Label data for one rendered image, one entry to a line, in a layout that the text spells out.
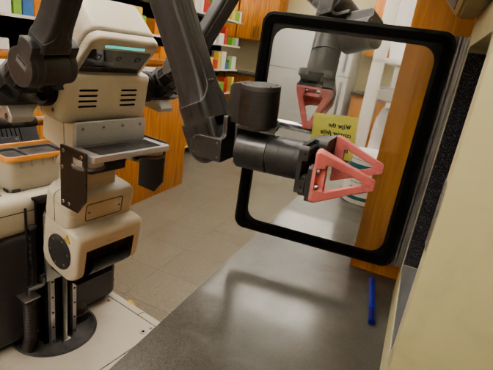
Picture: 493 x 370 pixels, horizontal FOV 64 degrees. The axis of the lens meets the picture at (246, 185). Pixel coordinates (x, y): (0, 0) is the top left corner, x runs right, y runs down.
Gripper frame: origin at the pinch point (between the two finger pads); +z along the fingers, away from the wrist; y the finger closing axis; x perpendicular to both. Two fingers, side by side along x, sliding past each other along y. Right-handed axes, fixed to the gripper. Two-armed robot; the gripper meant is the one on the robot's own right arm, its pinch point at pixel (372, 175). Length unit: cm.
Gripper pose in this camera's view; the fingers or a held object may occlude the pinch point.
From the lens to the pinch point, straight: 55.8
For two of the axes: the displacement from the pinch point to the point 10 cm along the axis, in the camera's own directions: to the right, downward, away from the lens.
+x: -1.1, 9.4, 3.2
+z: 9.1, 2.2, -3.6
